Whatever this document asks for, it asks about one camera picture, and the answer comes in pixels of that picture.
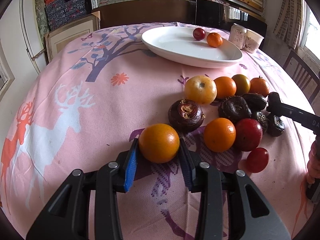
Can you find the person right hand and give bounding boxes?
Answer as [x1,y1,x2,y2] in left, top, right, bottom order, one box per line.
[306,141,320,184]

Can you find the small dark water chestnut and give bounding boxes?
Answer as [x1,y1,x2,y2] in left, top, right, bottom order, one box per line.
[251,111,268,133]

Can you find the large red plum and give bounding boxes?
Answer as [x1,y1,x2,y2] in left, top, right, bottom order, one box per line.
[234,119,263,152]

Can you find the greenish orange tangerine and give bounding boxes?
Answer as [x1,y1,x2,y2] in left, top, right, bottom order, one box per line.
[232,74,251,96]

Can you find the orange tangerine behind finger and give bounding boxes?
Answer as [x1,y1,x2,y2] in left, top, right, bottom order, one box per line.
[203,118,236,153]

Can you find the wooden chair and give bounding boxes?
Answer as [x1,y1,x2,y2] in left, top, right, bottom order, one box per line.
[283,50,319,103]

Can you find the orange tangerine in row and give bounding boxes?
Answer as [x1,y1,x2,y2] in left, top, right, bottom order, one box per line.
[214,76,236,100]

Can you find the small red plum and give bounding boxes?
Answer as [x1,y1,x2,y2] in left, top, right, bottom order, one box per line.
[245,147,269,173]

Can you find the white paper cup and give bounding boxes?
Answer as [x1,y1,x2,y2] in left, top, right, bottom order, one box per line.
[244,29,264,54]

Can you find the pink printed tablecloth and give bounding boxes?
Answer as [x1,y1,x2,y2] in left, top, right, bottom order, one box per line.
[1,22,316,239]

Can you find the white beverage can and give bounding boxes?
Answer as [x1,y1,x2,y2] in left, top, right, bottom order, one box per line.
[228,23,247,49]

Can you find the window right side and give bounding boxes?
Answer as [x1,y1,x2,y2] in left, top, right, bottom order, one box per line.
[300,0,319,60]

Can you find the curtain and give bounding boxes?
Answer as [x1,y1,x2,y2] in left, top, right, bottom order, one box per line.
[273,0,303,49]

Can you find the orange tangerine on plate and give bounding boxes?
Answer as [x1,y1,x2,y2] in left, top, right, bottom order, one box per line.
[207,33,223,48]

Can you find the red plum on plate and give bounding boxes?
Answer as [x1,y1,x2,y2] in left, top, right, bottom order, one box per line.
[193,28,206,41]

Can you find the white oval plate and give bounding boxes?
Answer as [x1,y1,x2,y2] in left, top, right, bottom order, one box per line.
[141,26,242,69]

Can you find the dark brown cabinet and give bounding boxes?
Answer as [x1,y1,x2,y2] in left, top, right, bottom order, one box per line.
[93,0,196,28]

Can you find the white door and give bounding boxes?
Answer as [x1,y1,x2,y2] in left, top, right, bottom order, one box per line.
[4,0,49,74]

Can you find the blue patterned boxes stack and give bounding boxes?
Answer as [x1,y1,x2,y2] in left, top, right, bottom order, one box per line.
[44,0,88,30]

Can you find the window with white frame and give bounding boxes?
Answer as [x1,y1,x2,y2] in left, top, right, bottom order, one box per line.
[0,45,15,100]

